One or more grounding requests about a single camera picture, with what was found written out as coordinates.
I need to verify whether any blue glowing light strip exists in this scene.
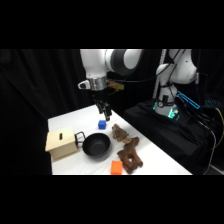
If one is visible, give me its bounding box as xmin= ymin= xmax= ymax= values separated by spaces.
xmin=175 ymin=90 xmax=202 ymax=111

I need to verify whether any orange block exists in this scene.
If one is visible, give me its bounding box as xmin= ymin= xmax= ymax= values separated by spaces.
xmin=110 ymin=160 xmax=124 ymax=176

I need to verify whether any yellow cable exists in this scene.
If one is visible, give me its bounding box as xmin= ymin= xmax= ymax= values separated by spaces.
xmin=212 ymin=106 xmax=224 ymax=149

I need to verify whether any black curtain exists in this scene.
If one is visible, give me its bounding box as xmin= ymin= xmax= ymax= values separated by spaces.
xmin=0 ymin=49 xmax=224 ymax=176

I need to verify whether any tiger plush toy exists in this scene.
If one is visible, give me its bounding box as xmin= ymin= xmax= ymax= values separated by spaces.
xmin=111 ymin=123 xmax=130 ymax=141

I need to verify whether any yellowish wrist camera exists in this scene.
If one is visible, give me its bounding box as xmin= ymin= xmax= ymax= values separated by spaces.
xmin=107 ymin=79 xmax=126 ymax=94

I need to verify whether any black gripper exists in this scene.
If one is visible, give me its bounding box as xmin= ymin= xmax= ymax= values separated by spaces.
xmin=91 ymin=88 xmax=112 ymax=122

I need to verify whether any black wire handle frame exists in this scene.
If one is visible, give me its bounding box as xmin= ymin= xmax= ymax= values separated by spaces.
xmin=74 ymin=131 xmax=87 ymax=148

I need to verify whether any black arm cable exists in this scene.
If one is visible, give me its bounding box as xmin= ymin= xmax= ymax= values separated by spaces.
xmin=114 ymin=49 xmax=188 ymax=84

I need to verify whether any electronics box with cyan lights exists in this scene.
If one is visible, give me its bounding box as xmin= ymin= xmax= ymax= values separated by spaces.
xmin=203 ymin=97 xmax=223 ymax=110

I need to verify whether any blue cube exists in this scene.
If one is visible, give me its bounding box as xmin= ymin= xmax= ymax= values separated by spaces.
xmin=97 ymin=119 xmax=107 ymax=130

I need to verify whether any light wooden slotted box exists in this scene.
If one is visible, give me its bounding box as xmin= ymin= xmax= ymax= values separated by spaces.
xmin=44 ymin=126 xmax=79 ymax=162

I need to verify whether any brown moose plush toy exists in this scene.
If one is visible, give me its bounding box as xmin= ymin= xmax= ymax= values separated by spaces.
xmin=116 ymin=136 xmax=144 ymax=175

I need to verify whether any black cloth covered stand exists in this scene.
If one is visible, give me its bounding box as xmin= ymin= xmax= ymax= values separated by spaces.
xmin=122 ymin=99 xmax=216 ymax=176

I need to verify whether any black bowl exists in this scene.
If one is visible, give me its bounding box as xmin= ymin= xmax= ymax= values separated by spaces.
xmin=82 ymin=132 xmax=112 ymax=158

